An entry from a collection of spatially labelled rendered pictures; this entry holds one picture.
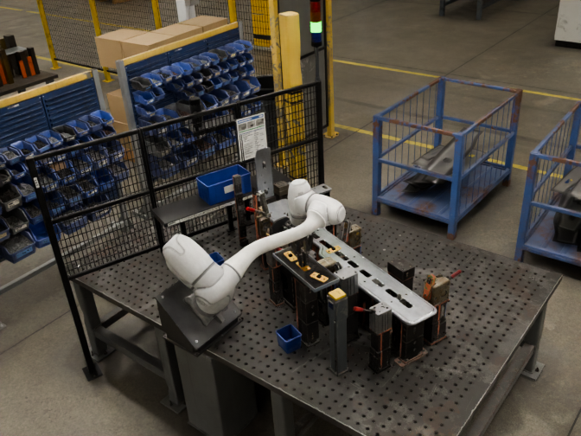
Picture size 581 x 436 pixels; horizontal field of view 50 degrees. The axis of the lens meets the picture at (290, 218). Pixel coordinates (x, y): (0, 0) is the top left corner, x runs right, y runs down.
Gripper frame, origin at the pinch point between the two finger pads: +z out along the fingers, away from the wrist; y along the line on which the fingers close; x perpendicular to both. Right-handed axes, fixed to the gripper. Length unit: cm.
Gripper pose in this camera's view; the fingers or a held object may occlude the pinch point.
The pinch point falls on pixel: (303, 259)
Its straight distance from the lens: 296.5
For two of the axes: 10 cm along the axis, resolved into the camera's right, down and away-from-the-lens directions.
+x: -4.7, -4.2, 7.7
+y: 8.8, -2.8, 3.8
